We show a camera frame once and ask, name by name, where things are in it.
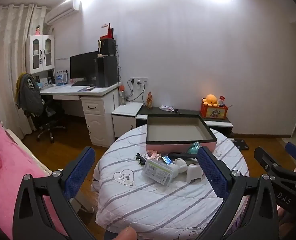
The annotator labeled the grey jacket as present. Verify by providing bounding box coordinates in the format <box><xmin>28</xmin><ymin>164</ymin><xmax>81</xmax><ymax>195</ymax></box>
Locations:
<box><xmin>15</xmin><ymin>73</ymin><xmax>45</xmax><ymax>117</ymax></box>

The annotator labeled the orange octopus plush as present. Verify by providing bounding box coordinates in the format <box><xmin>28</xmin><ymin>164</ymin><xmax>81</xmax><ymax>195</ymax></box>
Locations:
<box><xmin>202</xmin><ymin>94</ymin><xmax>219</xmax><ymax>107</ymax></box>

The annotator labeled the pink blanket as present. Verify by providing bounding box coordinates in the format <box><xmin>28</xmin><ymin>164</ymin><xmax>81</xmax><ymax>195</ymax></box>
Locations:
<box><xmin>0</xmin><ymin>124</ymin><xmax>66</xmax><ymax>240</ymax></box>

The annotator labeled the pink block toy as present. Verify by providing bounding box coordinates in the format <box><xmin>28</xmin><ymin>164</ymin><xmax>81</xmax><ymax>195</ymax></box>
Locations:
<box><xmin>145</xmin><ymin>149</ymin><xmax>162</xmax><ymax>160</ymax></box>

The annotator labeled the black office chair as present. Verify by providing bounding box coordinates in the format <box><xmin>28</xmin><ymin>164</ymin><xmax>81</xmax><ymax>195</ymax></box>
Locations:
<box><xmin>25</xmin><ymin>97</ymin><xmax>67</xmax><ymax>143</ymax></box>

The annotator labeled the row of books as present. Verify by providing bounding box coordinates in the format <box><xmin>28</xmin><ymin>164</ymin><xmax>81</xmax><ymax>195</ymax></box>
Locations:
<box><xmin>39</xmin><ymin>70</ymin><xmax>56</xmax><ymax>88</ymax></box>

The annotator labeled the white bed frame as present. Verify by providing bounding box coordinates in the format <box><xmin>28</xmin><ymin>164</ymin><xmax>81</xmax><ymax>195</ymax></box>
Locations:
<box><xmin>0</xmin><ymin>121</ymin><xmax>96</xmax><ymax>213</ymax></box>

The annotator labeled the teal sponge in clear case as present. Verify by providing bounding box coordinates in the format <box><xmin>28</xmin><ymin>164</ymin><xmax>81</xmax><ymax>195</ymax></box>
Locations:
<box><xmin>187</xmin><ymin>142</ymin><xmax>201</xmax><ymax>154</ymax></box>

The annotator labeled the white low cabinet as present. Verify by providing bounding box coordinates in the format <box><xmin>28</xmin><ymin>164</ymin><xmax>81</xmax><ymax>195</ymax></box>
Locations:
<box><xmin>112</xmin><ymin>102</ymin><xmax>144</xmax><ymax>139</ymax></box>

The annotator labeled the black computer monitor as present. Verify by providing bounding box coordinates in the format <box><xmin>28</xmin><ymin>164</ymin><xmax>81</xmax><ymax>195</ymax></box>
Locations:
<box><xmin>70</xmin><ymin>51</ymin><xmax>100</xmax><ymax>85</ymax></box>

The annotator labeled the white plastic holder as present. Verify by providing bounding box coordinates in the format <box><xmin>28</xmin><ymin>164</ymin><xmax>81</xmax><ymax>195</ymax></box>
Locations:
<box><xmin>187</xmin><ymin>163</ymin><xmax>204</xmax><ymax>183</ymax></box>

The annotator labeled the person's left hand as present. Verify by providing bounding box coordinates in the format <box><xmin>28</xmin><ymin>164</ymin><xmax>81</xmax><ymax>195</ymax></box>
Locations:
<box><xmin>112</xmin><ymin>227</ymin><xmax>138</xmax><ymax>240</ymax></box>

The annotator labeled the black speaker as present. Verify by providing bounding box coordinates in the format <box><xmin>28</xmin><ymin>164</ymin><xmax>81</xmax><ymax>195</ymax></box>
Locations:
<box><xmin>99</xmin><ymin>39</ymin><xmax>116</xmax><ymax>56</ymax></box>

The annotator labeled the white glass-door cabinet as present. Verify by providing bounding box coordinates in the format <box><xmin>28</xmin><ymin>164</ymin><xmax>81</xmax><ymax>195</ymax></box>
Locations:
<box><xmin>25</xmin><ymin>34</ymin><xmax>56</xmax><ymax>74</ymax></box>

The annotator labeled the black floor plate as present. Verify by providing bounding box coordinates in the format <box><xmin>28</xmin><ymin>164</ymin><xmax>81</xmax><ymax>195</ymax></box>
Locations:
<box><xmin>234</xmin><ymin>138</ymin><xmax>249</xmax><ymax>150</ymax></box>

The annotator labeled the black hair clip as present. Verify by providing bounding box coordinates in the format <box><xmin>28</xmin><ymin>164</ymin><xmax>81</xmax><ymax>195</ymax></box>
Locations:
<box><xmin>136</xmin><ymin>152</ymin><xmax>146</xmax><ymax>167</ymax></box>

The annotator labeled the white bear figurine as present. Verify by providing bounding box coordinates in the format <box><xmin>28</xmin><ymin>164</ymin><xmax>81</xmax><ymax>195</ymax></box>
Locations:
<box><xmin>172</xmin><ymin>157</ymin><xmax>188</xmax><ymax>174</ymax></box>

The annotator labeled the black power cable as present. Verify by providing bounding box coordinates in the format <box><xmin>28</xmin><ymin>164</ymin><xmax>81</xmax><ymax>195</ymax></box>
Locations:
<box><xmin>126</xmin><ymin>80</ymin><xmax>145</xmax><ymax>102</ymax></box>

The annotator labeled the black hair brush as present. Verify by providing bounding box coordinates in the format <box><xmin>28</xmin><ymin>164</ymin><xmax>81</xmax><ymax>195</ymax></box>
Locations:
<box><xmin>167</xmin><ymin>152</ymin><xmax>198</xmax><ymax>160</ymax></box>

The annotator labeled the bottle with red lid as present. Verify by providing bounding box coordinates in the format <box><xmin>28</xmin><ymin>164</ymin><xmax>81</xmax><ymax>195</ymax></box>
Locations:
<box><xmin>119</xmin><ymin>84</ymin><xmax>127</xmax><ymax>105</ymax></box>

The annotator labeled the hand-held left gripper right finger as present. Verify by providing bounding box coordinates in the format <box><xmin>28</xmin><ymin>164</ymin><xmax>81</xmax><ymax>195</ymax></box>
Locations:
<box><xmin>197</xmin><ymin>146</ymin><xmax>280</xmax><ymax>240</ymax></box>

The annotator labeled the clear plastic case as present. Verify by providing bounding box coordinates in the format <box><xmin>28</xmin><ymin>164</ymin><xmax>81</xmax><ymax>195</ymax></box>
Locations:
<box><xmin>142</xmin><ymin>158</ymin><xmax>174</xmax><ymax>187</ymax></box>

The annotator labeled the beige curtain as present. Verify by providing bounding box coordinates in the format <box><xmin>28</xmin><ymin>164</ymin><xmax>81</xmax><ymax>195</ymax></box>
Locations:
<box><xmin>0</xmin><ymin>4</ymin><xmax>47</xmax><ymax>140</ymax></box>

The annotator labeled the black computer tower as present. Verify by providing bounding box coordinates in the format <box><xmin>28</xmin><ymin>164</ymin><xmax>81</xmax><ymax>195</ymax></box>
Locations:
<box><xmin>96</xmin><ymin>55</ymin><xmax>118</xmax><ymax>88</ymax></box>

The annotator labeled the red toy box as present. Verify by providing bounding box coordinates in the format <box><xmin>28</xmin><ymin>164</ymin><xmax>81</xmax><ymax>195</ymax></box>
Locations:
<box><xmin>200</xmin><ymin>99</ymin><xmax>229</xmax><ymax>118</ymax></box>

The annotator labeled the pink box with dark rim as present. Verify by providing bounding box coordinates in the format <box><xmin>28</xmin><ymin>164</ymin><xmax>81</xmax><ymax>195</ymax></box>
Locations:
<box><xmin>146</xmin><ymin>113</ymin><xmax>218</xmax><ymax>153</ymax></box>

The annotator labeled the white wall socket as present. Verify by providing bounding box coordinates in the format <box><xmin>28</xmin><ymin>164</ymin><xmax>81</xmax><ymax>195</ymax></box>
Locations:
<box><xmin>130</xmin><ymin>77</ymin><xmax>149</xmax><ymax>89</ymax></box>

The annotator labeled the white desk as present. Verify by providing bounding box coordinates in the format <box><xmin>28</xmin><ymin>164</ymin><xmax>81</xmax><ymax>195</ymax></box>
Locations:
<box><xmin>39</xmin><ymin>82</ymin><xmax>121</xmax><ymax>148</ymax></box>

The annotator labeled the blue white box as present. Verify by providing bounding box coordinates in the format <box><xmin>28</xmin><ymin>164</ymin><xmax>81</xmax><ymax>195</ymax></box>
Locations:
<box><xmin>55</xmin><ymin>69</ymin><xmax>68</xmax><ymax>86</ymax></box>

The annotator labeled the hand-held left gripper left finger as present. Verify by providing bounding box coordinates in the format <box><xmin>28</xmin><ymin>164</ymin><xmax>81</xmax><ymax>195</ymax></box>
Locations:
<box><xmin>12</xmin><ymin>146</ymin><xmax>96</xmax><ymax>240</ymax></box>

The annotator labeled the white air conditioner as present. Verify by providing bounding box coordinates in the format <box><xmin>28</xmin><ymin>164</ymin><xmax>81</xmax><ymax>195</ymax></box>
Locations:
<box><xmin>45</xmin><ymin>0</ymin><xmax>82</xmax><ymax>25</ymax></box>

